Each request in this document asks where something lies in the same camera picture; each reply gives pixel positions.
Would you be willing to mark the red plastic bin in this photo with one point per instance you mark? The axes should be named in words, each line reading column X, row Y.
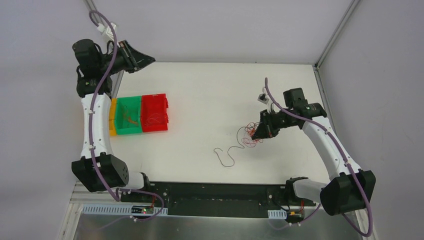
column 154, row 116

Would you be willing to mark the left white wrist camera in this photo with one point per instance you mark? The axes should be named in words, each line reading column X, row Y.
column 106, row 31

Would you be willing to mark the right white slotted cable duct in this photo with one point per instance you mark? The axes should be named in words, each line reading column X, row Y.
column 277, row 214

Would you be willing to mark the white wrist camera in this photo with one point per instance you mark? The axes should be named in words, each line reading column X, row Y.
column 263, row 97
column 106, row 31

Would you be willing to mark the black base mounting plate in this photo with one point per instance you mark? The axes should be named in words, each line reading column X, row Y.
column 224, row 199

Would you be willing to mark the left controller circuit board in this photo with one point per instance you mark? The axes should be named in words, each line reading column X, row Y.
column 142, row 210

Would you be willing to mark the green plastic bin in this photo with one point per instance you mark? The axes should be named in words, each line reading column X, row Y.
column 128, row 115

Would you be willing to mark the controller circuit board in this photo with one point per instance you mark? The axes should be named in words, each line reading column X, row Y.
column 294, row 218
column 142, row 210

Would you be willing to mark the yellow plastic bin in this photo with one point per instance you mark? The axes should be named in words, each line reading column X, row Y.
column 111, row 117

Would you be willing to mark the left white slotted cable duct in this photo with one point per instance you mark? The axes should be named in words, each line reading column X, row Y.
column 119, row 210

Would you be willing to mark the white slotted cable duct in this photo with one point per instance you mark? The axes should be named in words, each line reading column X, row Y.
column 277, row 214
column 119, row 210

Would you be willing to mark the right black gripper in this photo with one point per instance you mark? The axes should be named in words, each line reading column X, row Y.
column 268, row 124

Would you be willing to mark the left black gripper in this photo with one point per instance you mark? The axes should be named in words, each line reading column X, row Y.
column 130, row 58

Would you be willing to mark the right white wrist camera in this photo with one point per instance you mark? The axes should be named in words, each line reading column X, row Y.
column 263, row 97

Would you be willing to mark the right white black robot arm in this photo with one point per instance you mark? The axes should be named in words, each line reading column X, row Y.
column 350, row 188

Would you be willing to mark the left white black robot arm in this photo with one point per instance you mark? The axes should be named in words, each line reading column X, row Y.
column 97, row 164

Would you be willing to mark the right controller circuit board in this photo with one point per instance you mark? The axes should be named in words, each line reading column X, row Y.
column 294, row 218

